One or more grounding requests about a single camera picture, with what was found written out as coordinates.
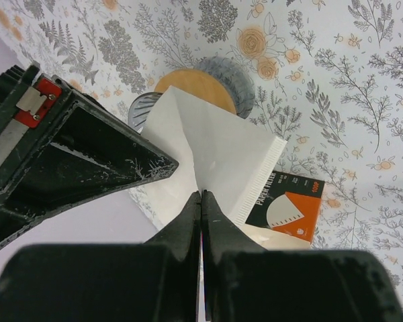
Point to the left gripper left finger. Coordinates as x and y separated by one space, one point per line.
157 280

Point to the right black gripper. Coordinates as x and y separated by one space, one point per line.
60 149

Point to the floral table mat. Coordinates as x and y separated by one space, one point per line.
328 78

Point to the single white paper filter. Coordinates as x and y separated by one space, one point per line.
217 151

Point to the orange coffee filter box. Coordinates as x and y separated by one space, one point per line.
288 204

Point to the stack of paper filters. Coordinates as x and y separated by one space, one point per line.
274 240

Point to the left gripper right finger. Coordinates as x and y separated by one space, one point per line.
245 282

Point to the glass cone dripper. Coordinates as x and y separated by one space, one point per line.
140 108

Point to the wooden dripper ring holder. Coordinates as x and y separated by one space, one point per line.
199 84

